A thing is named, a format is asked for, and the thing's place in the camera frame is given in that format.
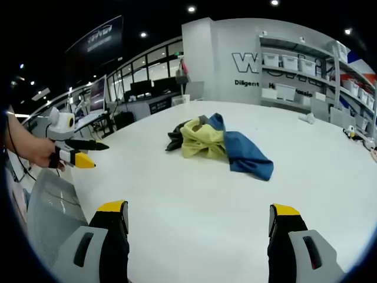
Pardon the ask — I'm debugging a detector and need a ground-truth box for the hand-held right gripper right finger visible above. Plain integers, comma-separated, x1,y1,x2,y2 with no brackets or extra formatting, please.
267,202,347,283

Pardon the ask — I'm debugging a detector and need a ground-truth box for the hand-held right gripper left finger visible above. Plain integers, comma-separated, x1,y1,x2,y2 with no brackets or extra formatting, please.
51,199,131,283

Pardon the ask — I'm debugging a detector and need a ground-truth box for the yellow blue grey garment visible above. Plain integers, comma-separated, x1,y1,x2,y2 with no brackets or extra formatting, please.
164,112,275,182

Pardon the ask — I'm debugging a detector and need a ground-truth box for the person's left hand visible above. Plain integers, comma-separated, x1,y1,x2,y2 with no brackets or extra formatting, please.
27,136,67,172

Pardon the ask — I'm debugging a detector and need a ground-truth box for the tilted computer monitor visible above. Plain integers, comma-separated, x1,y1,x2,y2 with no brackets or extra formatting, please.
88,74,108,115

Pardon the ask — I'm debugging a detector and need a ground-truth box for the grey mesh chair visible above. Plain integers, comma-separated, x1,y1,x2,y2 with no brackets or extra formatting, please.
25,169,90,268

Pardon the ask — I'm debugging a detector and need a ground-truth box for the black computer monitor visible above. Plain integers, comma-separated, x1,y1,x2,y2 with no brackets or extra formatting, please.
130,79,153,96
153,76,178,93

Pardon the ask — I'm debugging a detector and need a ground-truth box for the dark hanging banner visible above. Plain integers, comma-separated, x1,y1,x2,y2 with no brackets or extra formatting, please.
64,14,125,70

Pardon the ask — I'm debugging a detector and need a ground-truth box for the white box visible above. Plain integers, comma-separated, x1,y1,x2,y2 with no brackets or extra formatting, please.
171,94,191,107

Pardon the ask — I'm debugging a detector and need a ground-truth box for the grey hanging bag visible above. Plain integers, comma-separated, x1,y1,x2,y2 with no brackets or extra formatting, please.
175,68,190,85

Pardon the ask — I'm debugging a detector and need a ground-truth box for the spare hand-held gripper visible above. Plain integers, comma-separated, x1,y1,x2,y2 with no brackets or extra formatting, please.
342,124,358,139

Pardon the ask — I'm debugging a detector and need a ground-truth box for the small white device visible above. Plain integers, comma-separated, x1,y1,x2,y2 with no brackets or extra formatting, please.
297,113,316,125

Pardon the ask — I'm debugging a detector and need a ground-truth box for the grey metal shelving unit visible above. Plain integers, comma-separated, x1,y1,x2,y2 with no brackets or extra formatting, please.
258,32,377,139

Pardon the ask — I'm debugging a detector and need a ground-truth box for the group of white storage bins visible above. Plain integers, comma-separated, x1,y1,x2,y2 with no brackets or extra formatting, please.
260,40,377,112

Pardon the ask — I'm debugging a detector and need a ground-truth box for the black cable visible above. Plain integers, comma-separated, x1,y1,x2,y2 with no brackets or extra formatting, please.
5,109,61,182

